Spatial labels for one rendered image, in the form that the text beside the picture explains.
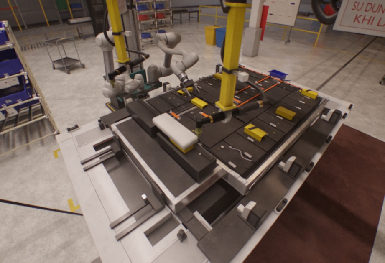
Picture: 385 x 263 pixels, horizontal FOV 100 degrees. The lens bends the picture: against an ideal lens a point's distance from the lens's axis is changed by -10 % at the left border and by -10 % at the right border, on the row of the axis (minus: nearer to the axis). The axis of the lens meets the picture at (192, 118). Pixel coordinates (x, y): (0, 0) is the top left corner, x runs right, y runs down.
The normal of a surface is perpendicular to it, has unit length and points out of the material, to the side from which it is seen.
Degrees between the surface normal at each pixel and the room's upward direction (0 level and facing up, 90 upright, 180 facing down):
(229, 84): 90
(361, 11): 90
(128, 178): 0
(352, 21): 90
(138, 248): 0
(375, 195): 0
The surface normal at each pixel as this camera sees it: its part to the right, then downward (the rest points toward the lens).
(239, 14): 0.44, 0.53
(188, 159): 0.00, -0.81
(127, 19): 0.70, 0.43
